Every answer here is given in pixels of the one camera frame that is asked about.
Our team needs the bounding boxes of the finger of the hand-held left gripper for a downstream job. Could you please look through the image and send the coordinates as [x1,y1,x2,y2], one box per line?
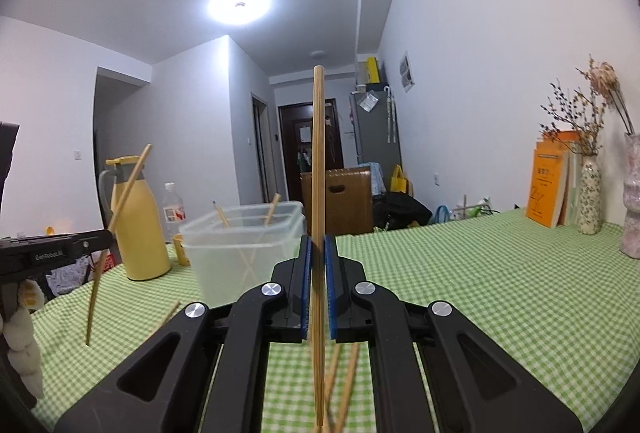
[64,229,115,265]

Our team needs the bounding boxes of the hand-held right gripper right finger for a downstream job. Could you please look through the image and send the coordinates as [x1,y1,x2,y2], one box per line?
[324,234,583,433]

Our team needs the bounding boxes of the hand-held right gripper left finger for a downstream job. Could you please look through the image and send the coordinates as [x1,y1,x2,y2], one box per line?
[54,234,316,433]

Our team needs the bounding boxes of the clear plastic container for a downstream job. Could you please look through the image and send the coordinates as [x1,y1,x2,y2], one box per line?
[178,201,307,309]

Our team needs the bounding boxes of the person's left hand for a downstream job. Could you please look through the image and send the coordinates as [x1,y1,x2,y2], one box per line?
[0,280,47,410]

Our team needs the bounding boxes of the black clothes rack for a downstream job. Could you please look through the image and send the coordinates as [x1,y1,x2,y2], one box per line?
[45,253,123,299]

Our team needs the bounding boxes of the yellow thermos jug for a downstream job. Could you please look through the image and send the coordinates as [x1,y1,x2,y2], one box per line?
[98,154,172,282]

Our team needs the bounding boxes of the brown wooden chair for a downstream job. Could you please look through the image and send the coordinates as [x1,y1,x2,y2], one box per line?
[300,166,375,236]

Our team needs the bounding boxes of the yellow bear mug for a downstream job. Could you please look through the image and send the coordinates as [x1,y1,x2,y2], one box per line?
[172,233,192,268]

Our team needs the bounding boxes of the clear plastic water bottle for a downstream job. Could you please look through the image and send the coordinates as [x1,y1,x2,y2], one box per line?
[163,183,187,239]

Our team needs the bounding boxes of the black bag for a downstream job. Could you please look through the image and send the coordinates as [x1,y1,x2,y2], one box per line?
[372,192,433,230]

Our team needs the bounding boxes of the black flat object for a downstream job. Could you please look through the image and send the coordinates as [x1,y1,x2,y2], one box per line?
[0,122,21,234]

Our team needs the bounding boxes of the yellow tote bag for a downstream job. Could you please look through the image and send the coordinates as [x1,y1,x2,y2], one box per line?
[390,165,411,194]

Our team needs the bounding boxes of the green checkered tablecloth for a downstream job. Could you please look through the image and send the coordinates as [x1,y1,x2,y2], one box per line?
[27,208,640,433]

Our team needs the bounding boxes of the brown interior door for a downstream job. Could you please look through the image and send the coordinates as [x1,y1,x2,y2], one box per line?
[251,93,273,204]

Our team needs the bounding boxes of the dark entrance door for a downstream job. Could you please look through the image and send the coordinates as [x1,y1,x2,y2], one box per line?
[278,99,345,174]

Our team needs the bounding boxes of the grey refrigerator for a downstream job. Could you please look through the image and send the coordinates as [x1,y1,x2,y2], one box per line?
[348,89,403,174]

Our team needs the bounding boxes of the white folded umbrella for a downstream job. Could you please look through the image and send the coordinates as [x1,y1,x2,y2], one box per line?
[385,87,399,144]

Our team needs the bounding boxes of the thick orange book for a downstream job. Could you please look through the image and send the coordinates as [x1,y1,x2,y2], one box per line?
[525,147,571,229]

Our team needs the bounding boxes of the white book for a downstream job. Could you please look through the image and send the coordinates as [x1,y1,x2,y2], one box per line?
[557,155,583,228]

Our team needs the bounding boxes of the large round ceiling light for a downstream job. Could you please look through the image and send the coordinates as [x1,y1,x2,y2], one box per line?
[207,0,273,26]

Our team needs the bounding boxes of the floral ceramic vase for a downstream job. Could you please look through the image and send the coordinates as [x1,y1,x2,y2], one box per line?
[577,154,603,235]

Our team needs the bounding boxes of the thin orange book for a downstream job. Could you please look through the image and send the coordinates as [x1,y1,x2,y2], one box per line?
[537,130,583,158]

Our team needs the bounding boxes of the dark dried twigs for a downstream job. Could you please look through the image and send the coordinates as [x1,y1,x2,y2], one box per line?
[540,83,608,156]

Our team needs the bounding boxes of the pale dried flowers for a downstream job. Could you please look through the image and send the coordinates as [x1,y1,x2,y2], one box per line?
[575,55,636,136]

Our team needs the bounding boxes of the metal frame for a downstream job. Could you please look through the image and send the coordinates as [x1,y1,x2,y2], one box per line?
[451,194,501,220]

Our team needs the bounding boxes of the white wall panel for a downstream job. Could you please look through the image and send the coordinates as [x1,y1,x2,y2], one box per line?
[400,51,417,92]

